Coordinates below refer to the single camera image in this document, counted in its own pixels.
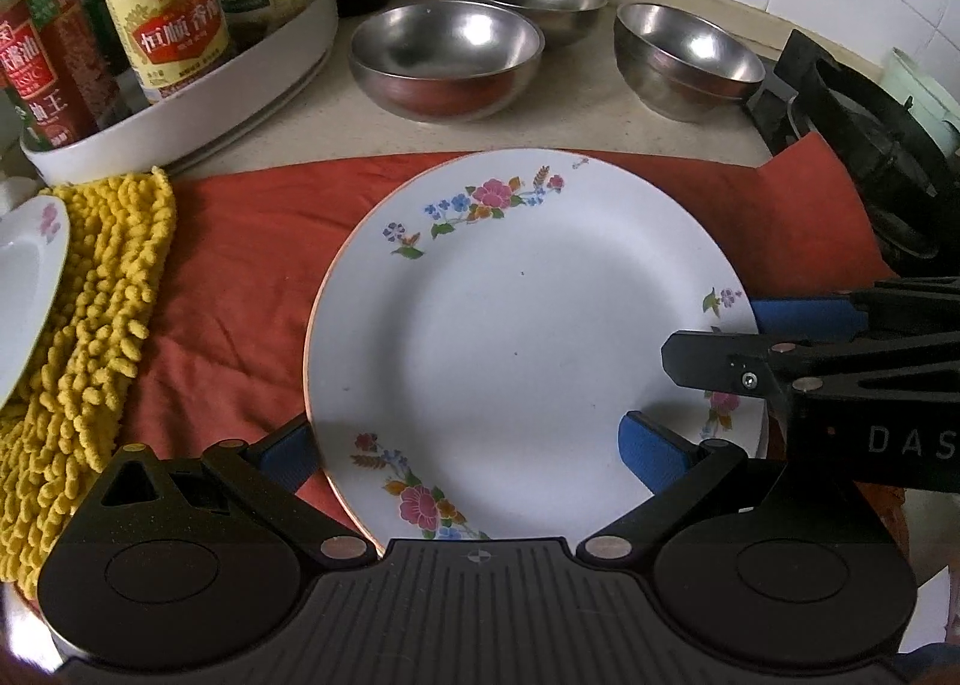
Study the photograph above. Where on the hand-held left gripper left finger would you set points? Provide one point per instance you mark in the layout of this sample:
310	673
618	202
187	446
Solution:
289	452

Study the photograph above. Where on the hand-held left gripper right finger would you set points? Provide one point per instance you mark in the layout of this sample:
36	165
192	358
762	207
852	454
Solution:
652	452

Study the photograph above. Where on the large white floral plate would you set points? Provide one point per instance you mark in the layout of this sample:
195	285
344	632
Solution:
525	325

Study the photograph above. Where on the pale green container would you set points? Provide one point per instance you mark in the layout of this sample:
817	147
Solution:
926	100

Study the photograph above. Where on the red label sauce bottle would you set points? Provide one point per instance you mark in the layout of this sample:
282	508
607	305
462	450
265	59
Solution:
30	63

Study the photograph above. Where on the white rotating condiment rack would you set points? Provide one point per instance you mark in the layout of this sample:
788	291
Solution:
225	85

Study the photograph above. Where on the yellow chenille cloth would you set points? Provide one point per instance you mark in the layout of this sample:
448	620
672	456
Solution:
90	325

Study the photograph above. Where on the orange cloth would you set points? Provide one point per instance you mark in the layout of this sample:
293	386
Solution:
240	280

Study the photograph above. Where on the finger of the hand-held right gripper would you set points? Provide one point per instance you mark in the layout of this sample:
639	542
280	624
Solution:
712	362
810	314

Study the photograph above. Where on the dark red sauce bottle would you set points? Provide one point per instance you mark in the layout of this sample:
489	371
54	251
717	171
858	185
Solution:
90	70

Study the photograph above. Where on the yellow red label vinegar bottle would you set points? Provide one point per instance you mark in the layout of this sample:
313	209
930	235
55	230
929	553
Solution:
169	18

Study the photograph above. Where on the black gas stove burner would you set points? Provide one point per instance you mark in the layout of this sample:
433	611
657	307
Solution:
862	130

